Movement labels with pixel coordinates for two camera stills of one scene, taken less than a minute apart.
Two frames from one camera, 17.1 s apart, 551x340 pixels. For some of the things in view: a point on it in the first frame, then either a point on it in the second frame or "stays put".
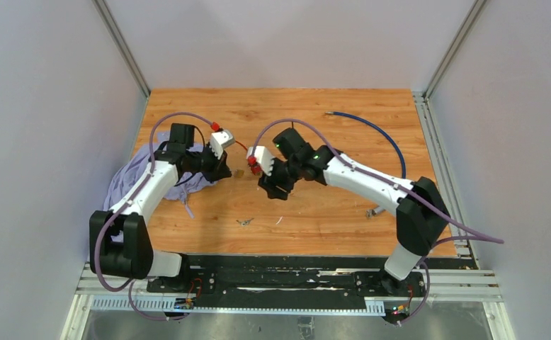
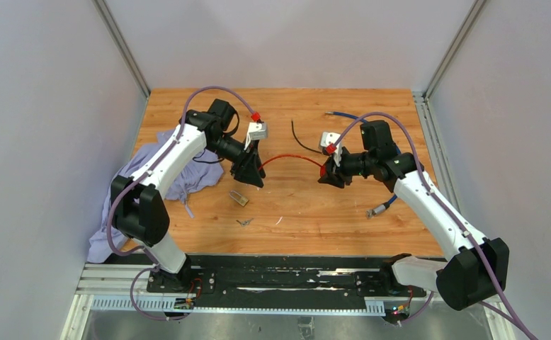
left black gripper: (219, 170) -> (246, 168)
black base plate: (298, 283) stays put
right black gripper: (274, 188) -> (341, 178)
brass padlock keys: (245, 222) stays put
